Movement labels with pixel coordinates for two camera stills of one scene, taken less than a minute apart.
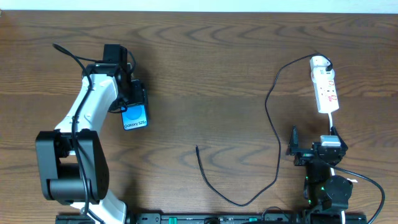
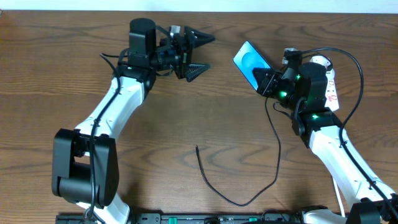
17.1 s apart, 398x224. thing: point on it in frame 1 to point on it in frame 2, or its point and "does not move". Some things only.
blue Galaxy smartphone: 134,116 to 249,59
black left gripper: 137,94 to 184,55
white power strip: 324,84 does not move
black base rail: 229,218 does not move
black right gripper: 315,152 to 268,82
